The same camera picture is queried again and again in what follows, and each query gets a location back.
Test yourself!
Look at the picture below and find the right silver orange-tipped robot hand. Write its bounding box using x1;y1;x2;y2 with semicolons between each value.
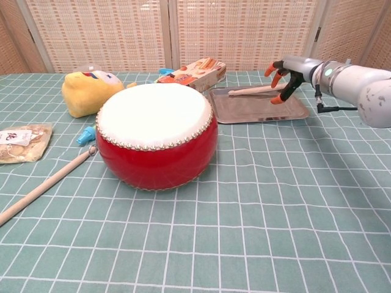
264;56;322;106

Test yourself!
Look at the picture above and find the wooden drumstick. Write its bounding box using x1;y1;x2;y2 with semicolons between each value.
0;148;92;227
228;82;290;97

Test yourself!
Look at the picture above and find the silver metal tray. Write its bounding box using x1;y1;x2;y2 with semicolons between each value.
208;83;311;125

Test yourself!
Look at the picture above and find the red drum with white skin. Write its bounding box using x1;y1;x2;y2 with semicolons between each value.
95;82;219;192

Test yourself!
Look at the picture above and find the orange biscuit box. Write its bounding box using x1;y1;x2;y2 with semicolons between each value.
156;57;227;93

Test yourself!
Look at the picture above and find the green checkered tablecloth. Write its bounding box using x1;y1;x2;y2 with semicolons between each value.
0;69;391;293

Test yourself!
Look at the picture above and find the bamboo folding screen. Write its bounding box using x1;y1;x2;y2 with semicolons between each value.
0;0;391;74

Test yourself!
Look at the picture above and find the yellow plush toy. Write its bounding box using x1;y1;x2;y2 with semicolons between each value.
61;70;137;119

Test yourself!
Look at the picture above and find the clear bag of dried snacks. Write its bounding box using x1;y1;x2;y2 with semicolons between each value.
0;122;53;165

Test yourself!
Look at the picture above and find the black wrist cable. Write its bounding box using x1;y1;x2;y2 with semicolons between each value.
315;84;359;114

